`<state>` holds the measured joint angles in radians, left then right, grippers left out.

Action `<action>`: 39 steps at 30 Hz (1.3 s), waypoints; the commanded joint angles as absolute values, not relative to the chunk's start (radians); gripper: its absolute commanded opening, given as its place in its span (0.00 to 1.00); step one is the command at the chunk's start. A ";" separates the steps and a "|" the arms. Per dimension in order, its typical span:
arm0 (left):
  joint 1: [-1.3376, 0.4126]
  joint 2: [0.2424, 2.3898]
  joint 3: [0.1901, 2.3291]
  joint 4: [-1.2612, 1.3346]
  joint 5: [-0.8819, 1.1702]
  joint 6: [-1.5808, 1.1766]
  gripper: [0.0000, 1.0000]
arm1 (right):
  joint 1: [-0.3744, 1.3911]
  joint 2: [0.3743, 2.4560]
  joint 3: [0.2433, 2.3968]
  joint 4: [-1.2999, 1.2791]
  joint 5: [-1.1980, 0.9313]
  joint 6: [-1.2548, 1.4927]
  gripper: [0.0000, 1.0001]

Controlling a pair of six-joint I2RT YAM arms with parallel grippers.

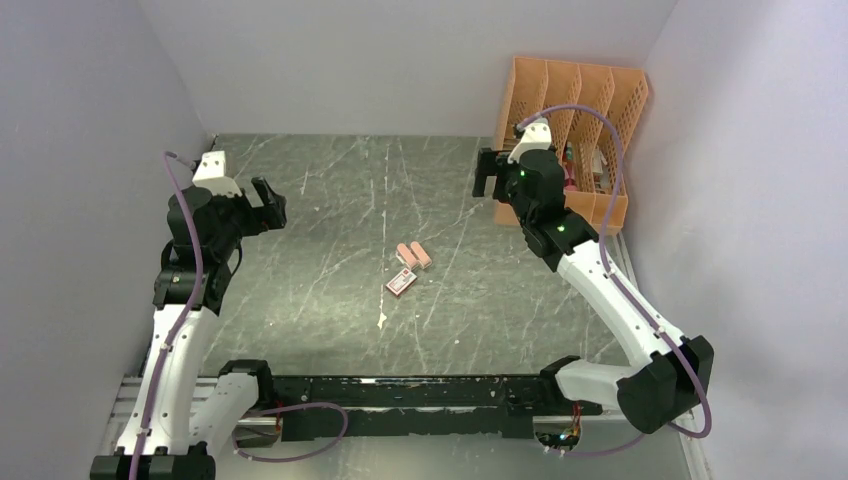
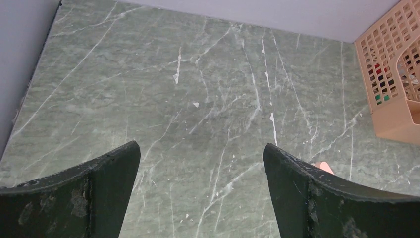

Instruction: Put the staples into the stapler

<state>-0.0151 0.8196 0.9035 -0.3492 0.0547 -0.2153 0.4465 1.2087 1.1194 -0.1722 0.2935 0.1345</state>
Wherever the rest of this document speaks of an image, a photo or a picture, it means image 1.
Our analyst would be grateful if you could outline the pink items in organizer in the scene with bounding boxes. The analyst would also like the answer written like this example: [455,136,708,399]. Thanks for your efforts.
[563,142,612,194]

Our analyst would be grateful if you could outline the orange file organizer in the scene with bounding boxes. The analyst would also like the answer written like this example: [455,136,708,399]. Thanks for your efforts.
[493,56,649,235]

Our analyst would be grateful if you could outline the pink stapler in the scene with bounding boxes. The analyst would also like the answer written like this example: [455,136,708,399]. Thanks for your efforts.
[396,243,422,271]
[409,241,432,269]

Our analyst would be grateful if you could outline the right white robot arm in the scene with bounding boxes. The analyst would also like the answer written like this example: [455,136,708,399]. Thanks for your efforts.
[472,148,714,438]

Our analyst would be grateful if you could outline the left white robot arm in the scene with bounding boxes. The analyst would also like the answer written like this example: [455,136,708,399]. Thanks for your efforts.
[89,177,287,479]

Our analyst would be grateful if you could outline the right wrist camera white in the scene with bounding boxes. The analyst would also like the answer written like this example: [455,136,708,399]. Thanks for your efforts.
[507,118,552,164]

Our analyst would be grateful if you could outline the red white staple box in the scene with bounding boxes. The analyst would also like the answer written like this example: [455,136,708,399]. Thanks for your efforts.
[385,268,418,297]

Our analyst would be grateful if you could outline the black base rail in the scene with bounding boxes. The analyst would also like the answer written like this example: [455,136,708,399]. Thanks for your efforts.
[236,374,603,446]

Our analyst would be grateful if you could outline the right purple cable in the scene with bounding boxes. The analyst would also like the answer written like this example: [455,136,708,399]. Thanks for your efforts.
[516,104,714,458]

